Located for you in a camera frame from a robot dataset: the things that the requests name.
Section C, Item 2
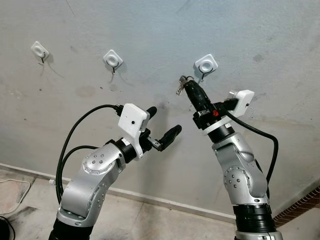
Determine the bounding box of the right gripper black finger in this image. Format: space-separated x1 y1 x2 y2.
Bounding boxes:
187 81 211 108
182 82 204 114

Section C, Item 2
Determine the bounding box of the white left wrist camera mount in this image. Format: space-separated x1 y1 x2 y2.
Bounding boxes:
118 103 151 160

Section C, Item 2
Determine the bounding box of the red brick border strip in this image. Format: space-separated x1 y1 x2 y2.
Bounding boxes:
273 186 320 227

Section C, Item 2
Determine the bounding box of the white wall hook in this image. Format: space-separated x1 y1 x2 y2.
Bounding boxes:
194 54 219 83
103 49 124 74
30 41 51 66

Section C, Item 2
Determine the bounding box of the long black left arm cable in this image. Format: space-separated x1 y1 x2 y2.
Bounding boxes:
55 103 124 203

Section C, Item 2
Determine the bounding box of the short black left arm cable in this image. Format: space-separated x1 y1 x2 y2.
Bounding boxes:
57 145 101 203

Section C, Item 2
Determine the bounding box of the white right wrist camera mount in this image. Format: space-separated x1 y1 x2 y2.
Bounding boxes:
227 89 255 114

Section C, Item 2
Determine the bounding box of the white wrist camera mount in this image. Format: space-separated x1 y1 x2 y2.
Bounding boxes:
118 103 151 160
227 89 255 114

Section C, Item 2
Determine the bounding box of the white floor cable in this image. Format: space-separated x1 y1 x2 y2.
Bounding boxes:
0 178 32 202

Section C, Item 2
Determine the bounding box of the small bunch of keys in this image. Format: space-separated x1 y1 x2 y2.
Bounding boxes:
175 75 193 97

